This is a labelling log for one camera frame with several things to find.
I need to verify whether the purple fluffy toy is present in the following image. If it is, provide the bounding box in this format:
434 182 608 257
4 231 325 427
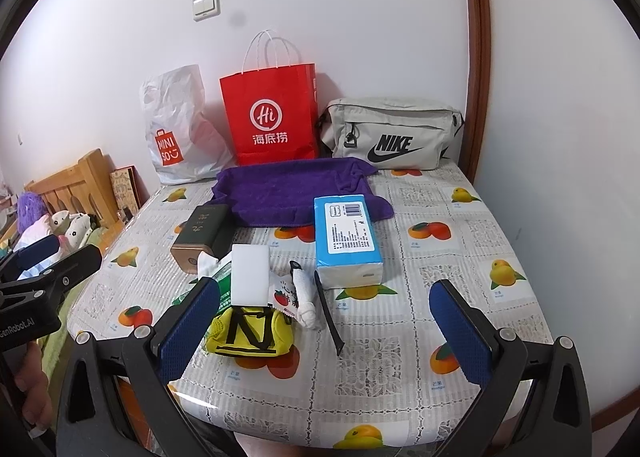
16 191 49 234

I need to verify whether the person's left hand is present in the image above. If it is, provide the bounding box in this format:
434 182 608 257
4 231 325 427
15 341 53 429

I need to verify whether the black watch strap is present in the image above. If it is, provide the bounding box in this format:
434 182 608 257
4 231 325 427
312 269 346 357

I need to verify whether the brown patterned book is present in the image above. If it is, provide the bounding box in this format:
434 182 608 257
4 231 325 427
110 165 142 224

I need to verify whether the green sachet packet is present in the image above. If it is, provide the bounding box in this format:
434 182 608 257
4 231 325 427
171 264 231 314

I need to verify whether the white knotted cloth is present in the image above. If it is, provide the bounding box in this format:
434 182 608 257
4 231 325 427
290 261 318 329

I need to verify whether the red Haidilao paper bag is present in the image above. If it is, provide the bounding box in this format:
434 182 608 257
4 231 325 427
219 62 319 165

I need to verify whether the white tomato snack packet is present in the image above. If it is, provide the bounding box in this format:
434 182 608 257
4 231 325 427
268 273 298 321

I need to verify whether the dark green tissue box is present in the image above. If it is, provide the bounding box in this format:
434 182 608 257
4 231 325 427
170 204 235 274

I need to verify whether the white Miniso plastic bag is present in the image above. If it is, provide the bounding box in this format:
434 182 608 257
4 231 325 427
139 65 234 185

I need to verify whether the yellow black small pouch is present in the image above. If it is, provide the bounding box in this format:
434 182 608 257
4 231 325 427
204 307 294 359

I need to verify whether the wooden headboard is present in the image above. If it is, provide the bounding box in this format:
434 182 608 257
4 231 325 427
24 148 118 227

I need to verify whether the grey Nike waist bag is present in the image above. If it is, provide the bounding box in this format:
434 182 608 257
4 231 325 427
320 97 464 170

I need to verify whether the white plush toy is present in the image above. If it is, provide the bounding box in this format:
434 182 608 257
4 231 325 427
51 210 92 252

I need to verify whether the white wall switch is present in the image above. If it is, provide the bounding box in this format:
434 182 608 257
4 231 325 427
191 0 220 21

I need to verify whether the white sponge block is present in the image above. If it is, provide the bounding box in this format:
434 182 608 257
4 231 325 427
230 243 270 307

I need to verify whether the white mesh bag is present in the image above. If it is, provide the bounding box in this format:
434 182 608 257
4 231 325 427
190 251 219 285

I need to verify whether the purple towel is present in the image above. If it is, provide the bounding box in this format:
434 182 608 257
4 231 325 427
209 157 394 227

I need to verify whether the brown wooden door frame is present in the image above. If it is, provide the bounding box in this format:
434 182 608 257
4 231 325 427
459 0 491 182

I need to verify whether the blue tissue pack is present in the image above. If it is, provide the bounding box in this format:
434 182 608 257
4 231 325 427
314 195 383 289

